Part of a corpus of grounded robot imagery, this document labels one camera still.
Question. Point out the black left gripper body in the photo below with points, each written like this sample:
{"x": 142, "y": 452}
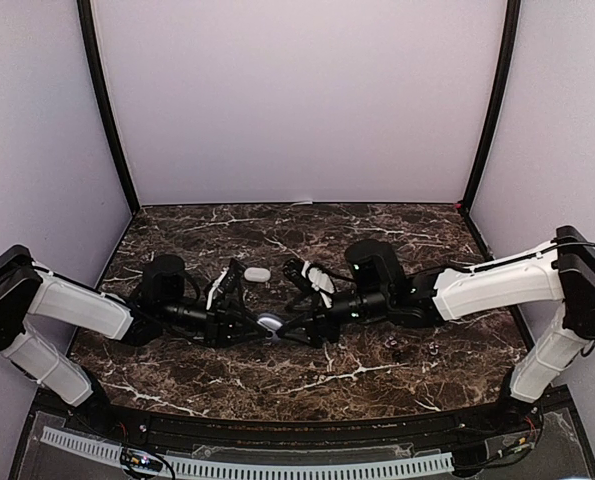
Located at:
{"x": 214, "y": 325}

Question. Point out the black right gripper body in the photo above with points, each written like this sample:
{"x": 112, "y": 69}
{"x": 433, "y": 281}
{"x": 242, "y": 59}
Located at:
{"x": 322, "y": 318}

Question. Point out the purple earbud charging case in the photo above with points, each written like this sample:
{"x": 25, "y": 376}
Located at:
{"x": 272, "y": 324}

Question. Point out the white earbud charging case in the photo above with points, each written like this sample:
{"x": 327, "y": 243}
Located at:
{"x": 257, "y": 275}

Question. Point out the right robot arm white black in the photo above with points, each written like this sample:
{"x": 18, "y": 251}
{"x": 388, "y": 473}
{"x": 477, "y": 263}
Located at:
{"x": 561, "y": 270}

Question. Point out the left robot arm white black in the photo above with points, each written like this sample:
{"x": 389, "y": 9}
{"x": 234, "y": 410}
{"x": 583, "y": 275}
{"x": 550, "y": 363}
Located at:
{"x": 158, "y": 304}

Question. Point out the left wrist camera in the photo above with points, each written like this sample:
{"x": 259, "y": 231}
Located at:
{"x": 226, "y": 283}

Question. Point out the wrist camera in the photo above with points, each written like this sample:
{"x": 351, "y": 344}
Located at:
{"x": 310, "y": 279}
{"x": 226, "y": 283}

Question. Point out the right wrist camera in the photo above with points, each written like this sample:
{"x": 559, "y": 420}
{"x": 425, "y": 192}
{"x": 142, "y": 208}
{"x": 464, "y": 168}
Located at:
{"x": 310, "y": 279}

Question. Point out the white slotted cable duct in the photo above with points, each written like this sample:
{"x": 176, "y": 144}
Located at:
{"x": 140, "y": 464}

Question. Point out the black front table rail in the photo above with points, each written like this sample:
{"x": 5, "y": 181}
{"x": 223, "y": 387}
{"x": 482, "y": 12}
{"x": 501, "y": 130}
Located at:
{"x": 178, "y": 431}

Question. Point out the left black frame post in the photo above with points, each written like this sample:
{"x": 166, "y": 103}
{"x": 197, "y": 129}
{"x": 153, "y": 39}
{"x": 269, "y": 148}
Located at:
{"x": 103, "y": 101}

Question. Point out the black frame post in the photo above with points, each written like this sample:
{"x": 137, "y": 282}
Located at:
{"x": 502, "y": 70}
{"x": 103, "y": 101}

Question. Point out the right black frame post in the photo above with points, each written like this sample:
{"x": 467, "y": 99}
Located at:
{"x": 502, "y": 70}

